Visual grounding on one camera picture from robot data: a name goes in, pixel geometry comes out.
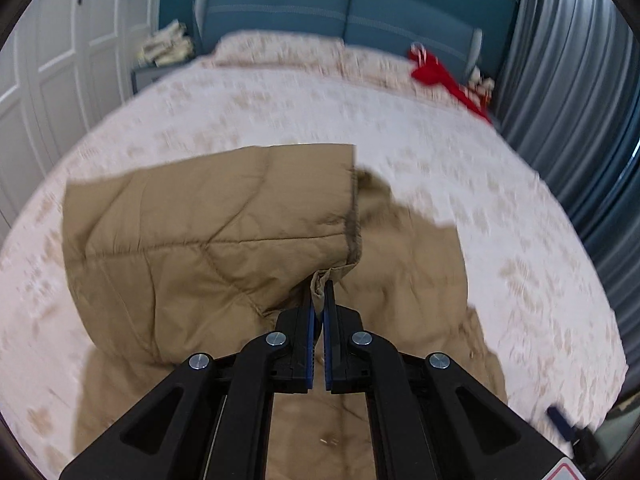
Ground tan quilted jacket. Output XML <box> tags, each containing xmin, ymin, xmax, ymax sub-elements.
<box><xmin>61</xmin><ymin>144</ymin><xmax>508</xmax><ymax>480</ymax></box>

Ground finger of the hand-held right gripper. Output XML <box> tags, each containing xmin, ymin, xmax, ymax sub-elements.
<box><xmin>546</xmin><ymin>405</ymin><xmax>581</xmax><ymax>443</ymax></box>

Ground red cloth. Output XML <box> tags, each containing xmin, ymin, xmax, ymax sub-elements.
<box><xmin>410</xmin><ymin>44</ymin><xmax>493</xmax><ymax>125</ymax></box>

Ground grey-blue curtain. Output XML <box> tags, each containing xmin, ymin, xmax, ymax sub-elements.
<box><xmin>492</xmin><ymin>0</ymin><xmax>640</xmax><ymax>321</ymax></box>

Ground pile of pale clutter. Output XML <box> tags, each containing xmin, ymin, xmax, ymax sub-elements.
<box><xmin>137</xmin><ymin>20</ymin><xmax>195</xmax><ymax>67</ymax></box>

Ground grey nightstand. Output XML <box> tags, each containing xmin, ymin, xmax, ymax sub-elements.
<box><xmin>131</xmin><ymin>62</ymin><xmax>193</xmax><ymax>95</ymax></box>

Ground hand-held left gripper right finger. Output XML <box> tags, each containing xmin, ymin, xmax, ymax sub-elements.
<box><xmin>322</xmin><ymin>280</ymin><xmax>581</xmax><ymax>480</ymax></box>

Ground white wardrobe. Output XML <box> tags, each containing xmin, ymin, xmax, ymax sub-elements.
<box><xmin>0</xmin><ymin>0</ymin><xmax>166</xmax><ymax>231</ymax></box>

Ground white butterfly-print bedspread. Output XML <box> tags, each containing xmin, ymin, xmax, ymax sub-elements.
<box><xmin>0</xmin><ymin>30</ymin><xmax>628</xmax><ymax>466</ymax></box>

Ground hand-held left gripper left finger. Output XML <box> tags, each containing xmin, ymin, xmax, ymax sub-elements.
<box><xmin>59</xmin><ymin>292</ymin><xmax>317</xmax><ymax>480</ymax></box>

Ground small white and red items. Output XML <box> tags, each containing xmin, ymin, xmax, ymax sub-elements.
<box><xmin>467</xmin><ymin>67</ymin><xmax>497</xmax><ymax>111</ymax></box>

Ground blue upholstered headboard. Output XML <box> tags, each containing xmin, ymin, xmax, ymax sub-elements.
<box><xmin>192</xmin><ymin>0</ymin><xmax>485</xmax><ymax>76</ymax></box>

